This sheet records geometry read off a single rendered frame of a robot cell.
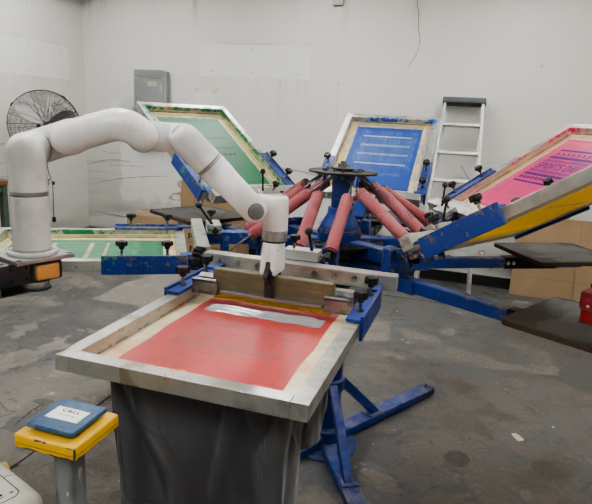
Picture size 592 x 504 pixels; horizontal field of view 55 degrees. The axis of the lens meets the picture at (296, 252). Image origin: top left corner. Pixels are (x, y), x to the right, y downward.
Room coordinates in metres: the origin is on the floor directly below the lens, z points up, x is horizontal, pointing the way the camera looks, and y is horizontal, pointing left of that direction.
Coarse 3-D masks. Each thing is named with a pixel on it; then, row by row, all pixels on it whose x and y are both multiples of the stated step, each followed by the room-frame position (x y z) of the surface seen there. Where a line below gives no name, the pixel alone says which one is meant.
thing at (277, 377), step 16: (304, 336) 1.43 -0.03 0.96; (320, 336) 1.44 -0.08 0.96; (288, 352) 1.32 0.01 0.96; (304, 352) 1.33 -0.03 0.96; (208, 368) 1.21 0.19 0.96; (224, 368) 1.21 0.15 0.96; (240, 368) 1.22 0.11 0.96; (256, 368) 1.22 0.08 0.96; (272, 368) 1.23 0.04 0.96; (288, 368) 1.23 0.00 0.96; (256, 384) 1.14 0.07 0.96; (272, 384) 1.15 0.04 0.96
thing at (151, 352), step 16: (208, 304) 1.65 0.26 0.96; (240, 304) 1.67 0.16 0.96; (256, 304) 1.68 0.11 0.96; (176, 320) 1.50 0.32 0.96; (192, 320) 1.51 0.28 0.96; (240, 320) 1.53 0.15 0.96; (256, 320) 1.54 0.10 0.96; (160, 336) 1.38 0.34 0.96; (128, 352) 1.27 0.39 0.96; (144, 352) 1.28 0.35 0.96; (160, 352) 1.28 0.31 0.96; (176, 352) 1.29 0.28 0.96; (192, 352) 1.29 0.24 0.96; (176, 368) 1.20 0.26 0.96; (192, 368) 1.20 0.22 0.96
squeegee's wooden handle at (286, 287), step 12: (216, 276) 1.69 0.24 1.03; (228, 276) 1.68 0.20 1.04; (240, 276) 1.67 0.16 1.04; (252, 276) 1.66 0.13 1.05; (276, 276) 1.64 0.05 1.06; (288, 276) 1.64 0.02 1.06; (228, 288) 1.68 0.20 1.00; (240, 288) 1.67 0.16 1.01; (252, 288) 1.66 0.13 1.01; (276, 288) 1.63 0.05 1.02; (288, 288) 1.62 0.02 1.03; (300, 288) 1.61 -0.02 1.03; (312, 288) 1.60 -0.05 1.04; (324, 288) 1.59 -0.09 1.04; (300, 300) 1.61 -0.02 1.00; (312, 300) 1.60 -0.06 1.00; (324, 300) 1.59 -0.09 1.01
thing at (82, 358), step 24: (336, 288) 1.78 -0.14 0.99; (144, 312) 1.46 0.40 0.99; (168, 312) 1.56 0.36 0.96; (96, 336) 1.28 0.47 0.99; (120, 336) 1.34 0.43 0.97; (336, 336) 1.36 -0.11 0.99; (72, 360) 1.15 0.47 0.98; (96, 360) 1.15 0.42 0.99; (120, 360) 1.15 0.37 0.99; (336, 360) 1.21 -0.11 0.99; (144, 384) 1.10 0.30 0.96; (168, 384) 1.08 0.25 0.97; (192, 384) 1.07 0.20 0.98; (216, 384) 1.06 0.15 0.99; (240, 384) 1.07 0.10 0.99; (312, 384) 1.09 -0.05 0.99; (240, 408) 1.04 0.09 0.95; (264, 408) 1.02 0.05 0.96; (288, 408) 1.01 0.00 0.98; (312, 408) 1.03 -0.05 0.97
